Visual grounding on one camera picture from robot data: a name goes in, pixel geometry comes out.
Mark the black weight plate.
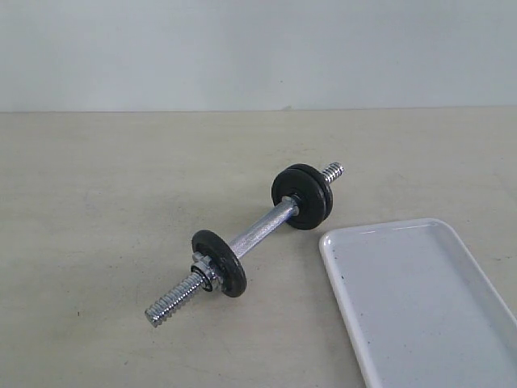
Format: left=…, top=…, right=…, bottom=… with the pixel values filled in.
left=288, top=163, right=334, bottom=230

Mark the white rectangular tray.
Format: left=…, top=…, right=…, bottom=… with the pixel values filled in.
left=319, top=218, right=516, bottom=387

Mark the chrome dumbbell bar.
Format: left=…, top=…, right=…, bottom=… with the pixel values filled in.
left=145, top=162, right=344, bottom=327

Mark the black plate far end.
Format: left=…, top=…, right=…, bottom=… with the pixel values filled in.
left=271, top=163, right=331, bottom=230

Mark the chrome star lock nut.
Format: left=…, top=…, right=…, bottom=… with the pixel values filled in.
left=191, top=252, right=223, bottom=292

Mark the black plate end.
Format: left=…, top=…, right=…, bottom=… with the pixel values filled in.
left=271, top=163, right=331, bottom=230
left=191, top=230, right=247, bottom=297

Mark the black plate near end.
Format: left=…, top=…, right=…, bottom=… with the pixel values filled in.
left=191, top=230, right=247, bottom=297

